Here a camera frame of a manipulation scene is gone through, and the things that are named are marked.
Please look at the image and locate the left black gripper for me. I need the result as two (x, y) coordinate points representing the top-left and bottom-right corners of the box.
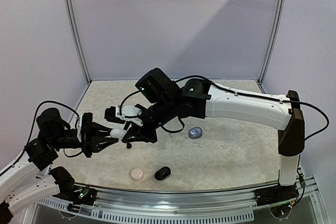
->
(49, 121), (118, 157)

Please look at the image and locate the white charging case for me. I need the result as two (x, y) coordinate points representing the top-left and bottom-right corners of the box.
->
(110, 129), (127, 140)

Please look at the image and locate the pink charging case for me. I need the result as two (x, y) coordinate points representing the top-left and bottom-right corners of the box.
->
(130, 168), (144, 181)

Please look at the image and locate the purple charging case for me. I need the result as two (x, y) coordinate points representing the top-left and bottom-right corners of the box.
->
(188, 127), (203, 139)

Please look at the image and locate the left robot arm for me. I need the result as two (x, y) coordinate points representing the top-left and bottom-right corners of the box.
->
(1, 108), (118, 223)

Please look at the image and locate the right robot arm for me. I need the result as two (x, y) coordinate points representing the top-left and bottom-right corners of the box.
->
(115, 68), (305, 201)

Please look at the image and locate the black charging case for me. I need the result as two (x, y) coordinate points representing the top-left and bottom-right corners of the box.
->
(154, 166), (171, 181)

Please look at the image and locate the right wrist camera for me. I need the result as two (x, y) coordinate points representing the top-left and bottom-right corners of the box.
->
(104, 105), (143, 126)

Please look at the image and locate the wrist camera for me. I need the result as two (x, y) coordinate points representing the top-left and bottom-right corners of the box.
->
(104, 105), (143, 126)
(75, 115), (82, 142)

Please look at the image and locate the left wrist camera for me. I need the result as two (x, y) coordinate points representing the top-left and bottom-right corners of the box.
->
(75, 115), (82, 142)

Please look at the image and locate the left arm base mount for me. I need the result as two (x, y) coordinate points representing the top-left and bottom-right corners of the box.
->
(53, 181), (98, 206)

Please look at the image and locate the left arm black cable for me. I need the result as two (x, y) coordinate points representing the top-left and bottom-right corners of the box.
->
(0, 100), (81, 177)

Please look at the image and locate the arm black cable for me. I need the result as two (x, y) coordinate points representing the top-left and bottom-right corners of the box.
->
(119, 77), (330, 142)
(0, 100), (81, 177)

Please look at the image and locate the aluminium front rail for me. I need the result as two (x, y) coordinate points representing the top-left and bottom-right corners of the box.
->
(23, 176), (329, 223)

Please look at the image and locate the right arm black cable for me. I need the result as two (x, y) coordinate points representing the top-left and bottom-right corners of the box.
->
(119, 77), (330, 142)

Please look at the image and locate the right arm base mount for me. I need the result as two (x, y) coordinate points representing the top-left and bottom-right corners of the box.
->
(254, 181), (306, 208)

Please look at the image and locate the right aluminium frame post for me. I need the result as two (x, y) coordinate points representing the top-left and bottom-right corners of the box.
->
(256, 0), (285, 87)

